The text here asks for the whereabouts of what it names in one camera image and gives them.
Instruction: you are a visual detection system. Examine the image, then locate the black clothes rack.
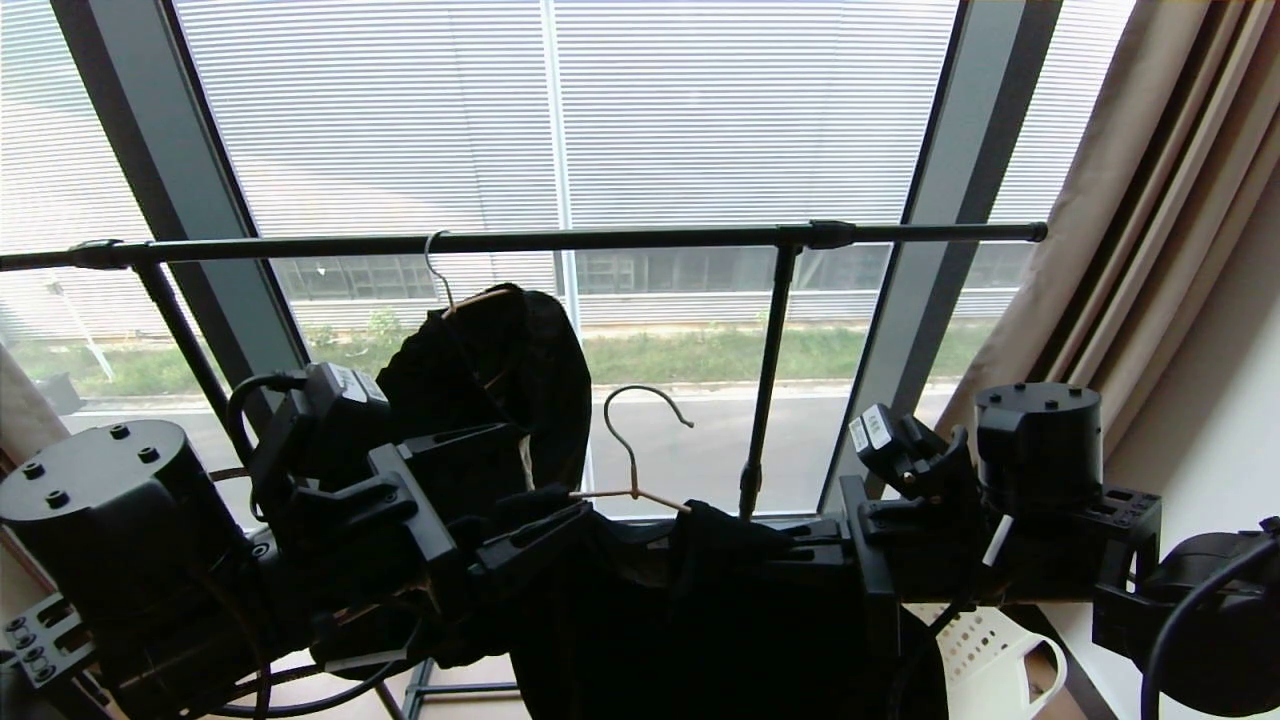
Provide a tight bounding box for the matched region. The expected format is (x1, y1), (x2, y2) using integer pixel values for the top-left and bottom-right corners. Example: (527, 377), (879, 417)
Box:
(0, 220), (1049, 720)

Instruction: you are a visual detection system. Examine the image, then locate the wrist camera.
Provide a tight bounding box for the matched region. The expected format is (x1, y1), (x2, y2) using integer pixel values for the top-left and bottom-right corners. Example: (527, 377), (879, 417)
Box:
(848, 403), (979, 498)
(248, 362), (393, 506)

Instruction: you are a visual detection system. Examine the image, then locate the pink clothes hanger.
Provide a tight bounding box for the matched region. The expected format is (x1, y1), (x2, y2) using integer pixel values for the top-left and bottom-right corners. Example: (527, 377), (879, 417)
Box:
(422, 232), (516, 319)
(570, 385), (696, 514)

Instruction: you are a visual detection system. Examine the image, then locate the black garment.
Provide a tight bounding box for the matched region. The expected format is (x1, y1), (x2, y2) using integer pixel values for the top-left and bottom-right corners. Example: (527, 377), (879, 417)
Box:
(470, 500), (946, 720)
(375, 287), (593, 501)

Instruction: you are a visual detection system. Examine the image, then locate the white laundry basket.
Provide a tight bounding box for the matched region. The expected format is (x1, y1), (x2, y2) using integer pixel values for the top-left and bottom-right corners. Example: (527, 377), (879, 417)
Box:
(905, 603), (1068, 720)

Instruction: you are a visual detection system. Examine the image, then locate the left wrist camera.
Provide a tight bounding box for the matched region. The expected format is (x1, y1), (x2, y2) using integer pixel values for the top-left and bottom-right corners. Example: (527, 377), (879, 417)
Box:
(248, 362), (393, 506)

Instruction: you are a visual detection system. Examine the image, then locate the beige curtain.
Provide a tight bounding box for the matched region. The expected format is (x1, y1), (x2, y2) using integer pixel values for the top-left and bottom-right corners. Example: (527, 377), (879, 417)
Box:
(935, 0), (1280, 471)
(0, 350), (71, 471)

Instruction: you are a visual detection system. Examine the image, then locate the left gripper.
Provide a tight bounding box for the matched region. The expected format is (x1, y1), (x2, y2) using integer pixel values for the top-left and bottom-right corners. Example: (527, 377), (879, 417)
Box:
(290, 423), (598, 611)

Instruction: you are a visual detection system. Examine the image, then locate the window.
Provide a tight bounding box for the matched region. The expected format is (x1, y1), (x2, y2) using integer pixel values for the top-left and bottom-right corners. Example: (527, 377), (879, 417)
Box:
(0, 0), (1136, 531)

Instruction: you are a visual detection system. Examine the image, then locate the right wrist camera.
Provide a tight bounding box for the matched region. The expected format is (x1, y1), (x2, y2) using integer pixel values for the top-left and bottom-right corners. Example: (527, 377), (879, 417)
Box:
(848, 403), (979, 498)

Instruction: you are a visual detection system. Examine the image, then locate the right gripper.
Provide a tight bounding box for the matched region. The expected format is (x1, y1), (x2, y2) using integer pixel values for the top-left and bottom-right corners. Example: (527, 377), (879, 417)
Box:
(768, 475), (1101, 666)

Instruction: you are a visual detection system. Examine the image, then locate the black cable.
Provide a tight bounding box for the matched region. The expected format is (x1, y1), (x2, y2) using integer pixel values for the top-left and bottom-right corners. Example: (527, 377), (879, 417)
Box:
(1140, 535), (1280, 720)
(885, 590), (976, 720)
(215, 372), (421, 719)

